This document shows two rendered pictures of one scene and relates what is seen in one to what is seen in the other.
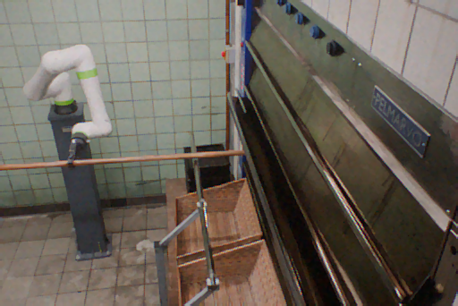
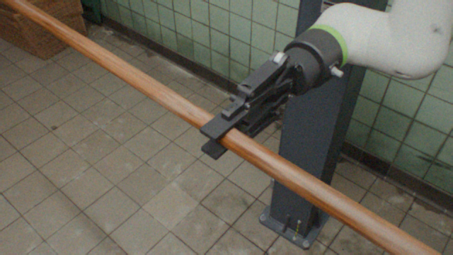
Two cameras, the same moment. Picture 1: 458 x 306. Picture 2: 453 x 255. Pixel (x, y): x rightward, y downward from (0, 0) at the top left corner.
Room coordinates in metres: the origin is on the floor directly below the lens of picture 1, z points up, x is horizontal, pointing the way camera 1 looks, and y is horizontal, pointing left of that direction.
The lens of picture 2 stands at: (1.73, 0.53, 1.59)
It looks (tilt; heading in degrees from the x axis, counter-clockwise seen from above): 45 degrees down; 48
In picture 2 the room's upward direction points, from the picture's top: straight up
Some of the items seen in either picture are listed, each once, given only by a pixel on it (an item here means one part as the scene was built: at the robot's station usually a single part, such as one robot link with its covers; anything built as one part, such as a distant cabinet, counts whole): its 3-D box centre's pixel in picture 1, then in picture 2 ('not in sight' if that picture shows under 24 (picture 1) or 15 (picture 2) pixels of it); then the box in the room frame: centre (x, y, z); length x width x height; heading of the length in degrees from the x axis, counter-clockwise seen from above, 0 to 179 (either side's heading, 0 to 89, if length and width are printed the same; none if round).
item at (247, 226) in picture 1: (214, 224); not in sight; (2.05, 0.07, 0.72); 0.56 x 0.49 x 0.28; 7
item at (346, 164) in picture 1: (301, 91); not in sight; (1.50, -0.28, 1.80); 1.79 x 0.11 x 0.19; 8
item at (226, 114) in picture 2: not in sight; (236, 103); (2.00, 0.82, 1.23); 0.05 x 0.01 x 0.03; 7
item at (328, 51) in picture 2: (79, 141); (312, 60); (2.21, 0.84, 1.20); 0.12 x 0.06 x 0.09; 97
